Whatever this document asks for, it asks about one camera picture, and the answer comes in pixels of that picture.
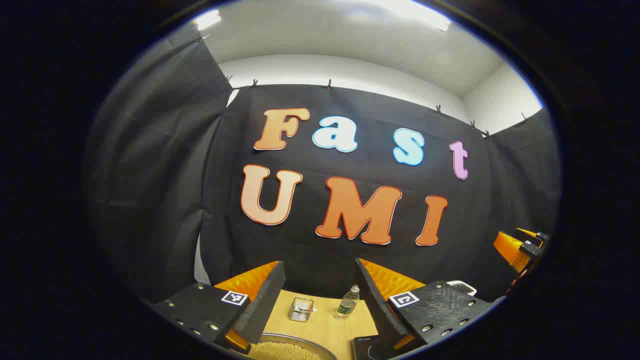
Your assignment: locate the steel pot with black handle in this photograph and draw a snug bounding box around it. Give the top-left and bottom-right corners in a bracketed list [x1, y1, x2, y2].
[247, 332, 338, 360]

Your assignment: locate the white toaster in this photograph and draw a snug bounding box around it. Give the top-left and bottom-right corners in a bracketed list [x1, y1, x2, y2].
[446, 280, 477, 297]

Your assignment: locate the pile of yellow soybeans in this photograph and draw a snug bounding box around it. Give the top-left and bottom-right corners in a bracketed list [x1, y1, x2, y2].
[248, 341, 322, 360]

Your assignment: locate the clear plastic water bottle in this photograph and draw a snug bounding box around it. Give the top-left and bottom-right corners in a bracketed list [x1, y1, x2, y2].
[335, 285, 361, 320]

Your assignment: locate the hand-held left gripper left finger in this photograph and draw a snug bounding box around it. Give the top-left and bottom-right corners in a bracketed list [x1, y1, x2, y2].
[152, 260, 286, 355]

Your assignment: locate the black induction cooktop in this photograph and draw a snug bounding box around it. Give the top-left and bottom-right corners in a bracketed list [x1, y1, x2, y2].
[352, 334, 398, 360]

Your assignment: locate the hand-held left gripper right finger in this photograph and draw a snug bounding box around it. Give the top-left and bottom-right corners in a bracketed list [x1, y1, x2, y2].
[356, 258, 506, 353]

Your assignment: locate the ceiling light strip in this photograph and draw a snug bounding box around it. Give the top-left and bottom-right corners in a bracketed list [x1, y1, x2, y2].
[194, 9, 222, 32]

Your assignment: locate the metal mesh basket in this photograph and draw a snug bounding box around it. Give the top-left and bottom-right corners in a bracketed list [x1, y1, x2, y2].
[288, 297, 315, 322]

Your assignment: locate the black backdrop cloth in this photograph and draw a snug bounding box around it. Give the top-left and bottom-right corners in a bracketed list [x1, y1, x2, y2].
[82, 35, 561, 306]

